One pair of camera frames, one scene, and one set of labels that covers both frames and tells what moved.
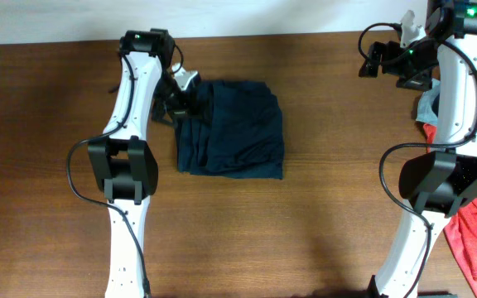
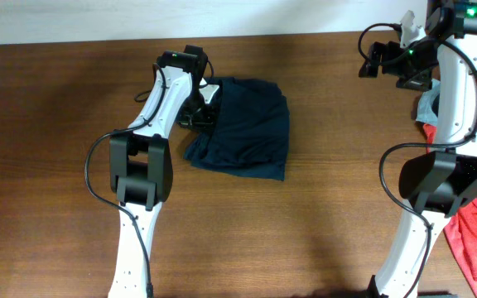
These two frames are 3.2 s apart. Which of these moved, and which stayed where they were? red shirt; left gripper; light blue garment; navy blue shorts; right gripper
Moved: navy blue shorts; left gripper
Stayed: light blue garment; red shirt; right gripper
